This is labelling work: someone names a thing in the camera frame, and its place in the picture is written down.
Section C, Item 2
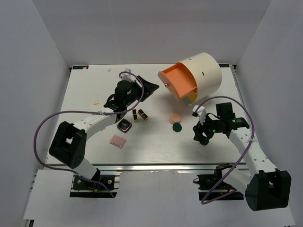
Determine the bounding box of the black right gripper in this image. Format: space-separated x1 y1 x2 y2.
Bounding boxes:
193 113 223 144

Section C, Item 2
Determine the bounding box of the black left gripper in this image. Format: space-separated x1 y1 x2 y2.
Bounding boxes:
124 76 159 107

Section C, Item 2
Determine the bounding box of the gold black lipstick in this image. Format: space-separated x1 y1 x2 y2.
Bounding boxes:
132 109 138 122
138 109 148 121

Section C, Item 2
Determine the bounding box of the orange top drawer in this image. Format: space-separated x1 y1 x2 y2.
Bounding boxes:
158 62 197 101

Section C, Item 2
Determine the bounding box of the dark green powder puff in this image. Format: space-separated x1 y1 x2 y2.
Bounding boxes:
172 122 182 132

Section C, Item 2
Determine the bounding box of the peach round powder puff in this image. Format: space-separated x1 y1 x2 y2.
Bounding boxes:
170 113 182 123

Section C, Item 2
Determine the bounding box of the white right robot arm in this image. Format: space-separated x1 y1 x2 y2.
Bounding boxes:
192 102 291 211

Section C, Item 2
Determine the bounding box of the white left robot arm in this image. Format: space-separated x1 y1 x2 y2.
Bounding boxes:
49 71 159 189

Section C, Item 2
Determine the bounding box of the pink square makeup sponge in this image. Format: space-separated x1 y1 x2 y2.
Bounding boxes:
109 135 126 148

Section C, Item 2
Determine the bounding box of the black square compact case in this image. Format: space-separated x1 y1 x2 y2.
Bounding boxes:
117 118 132 133

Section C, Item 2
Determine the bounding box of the round cream drawer organizer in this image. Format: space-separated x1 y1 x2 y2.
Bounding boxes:
179 52 222 104

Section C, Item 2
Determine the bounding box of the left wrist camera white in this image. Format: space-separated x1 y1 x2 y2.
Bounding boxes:
119 68 134 82

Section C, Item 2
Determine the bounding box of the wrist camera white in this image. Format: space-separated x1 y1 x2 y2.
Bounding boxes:
192 105 207 124
119 68 134 82

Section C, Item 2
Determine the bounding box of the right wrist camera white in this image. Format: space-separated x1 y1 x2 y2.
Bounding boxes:
192 105 207 124

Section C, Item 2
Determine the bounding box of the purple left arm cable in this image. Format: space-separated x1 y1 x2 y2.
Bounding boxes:
34 70 145 198

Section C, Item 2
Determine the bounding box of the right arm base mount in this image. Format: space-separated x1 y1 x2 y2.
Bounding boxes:
193 164 244 201

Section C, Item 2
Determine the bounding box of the aluminium table front rail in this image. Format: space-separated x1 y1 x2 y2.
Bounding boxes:
42 163 256 172

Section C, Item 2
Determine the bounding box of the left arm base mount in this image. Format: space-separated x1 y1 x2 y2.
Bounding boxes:
70 171 120 199

